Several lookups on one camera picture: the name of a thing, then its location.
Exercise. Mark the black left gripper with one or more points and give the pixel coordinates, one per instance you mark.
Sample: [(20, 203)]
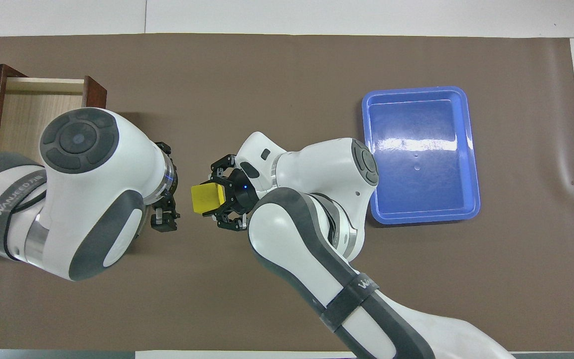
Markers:
[(171, 182)]

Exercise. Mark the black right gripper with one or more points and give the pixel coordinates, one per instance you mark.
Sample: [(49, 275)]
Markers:
[(239, 192)]

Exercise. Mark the yellow cube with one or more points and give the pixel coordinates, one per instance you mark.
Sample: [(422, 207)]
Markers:
[(207, 198)]

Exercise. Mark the dark wooden drawer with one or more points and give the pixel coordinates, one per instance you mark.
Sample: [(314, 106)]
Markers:
[(23, 114)]

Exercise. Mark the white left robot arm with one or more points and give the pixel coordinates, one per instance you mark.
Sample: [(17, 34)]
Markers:
[(92, 199)]

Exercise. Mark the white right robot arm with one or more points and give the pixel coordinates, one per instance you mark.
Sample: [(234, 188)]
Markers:
[(327, 169)]

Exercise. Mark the brown paper table mat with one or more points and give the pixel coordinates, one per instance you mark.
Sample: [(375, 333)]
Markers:
[(217, 99)]

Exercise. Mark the blue plastic tray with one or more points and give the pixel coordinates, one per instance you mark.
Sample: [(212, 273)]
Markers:
[(419, 159)]

